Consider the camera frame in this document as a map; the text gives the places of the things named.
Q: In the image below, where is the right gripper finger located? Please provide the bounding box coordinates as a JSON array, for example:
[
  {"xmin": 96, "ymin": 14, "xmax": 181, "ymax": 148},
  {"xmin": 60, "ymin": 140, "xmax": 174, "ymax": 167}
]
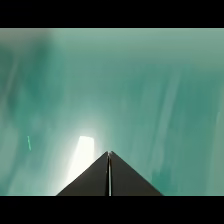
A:
[{"xmin": 56, "ymin": 151, "xmax": 110, "ymax": 197}]

